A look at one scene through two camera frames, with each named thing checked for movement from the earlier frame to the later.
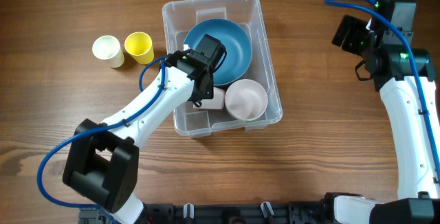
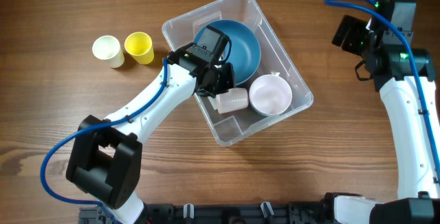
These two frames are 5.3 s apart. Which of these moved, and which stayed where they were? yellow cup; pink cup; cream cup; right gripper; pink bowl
Moved: pink cup; pink bowl
Stayed: cream cup; yellow cup; right gripper
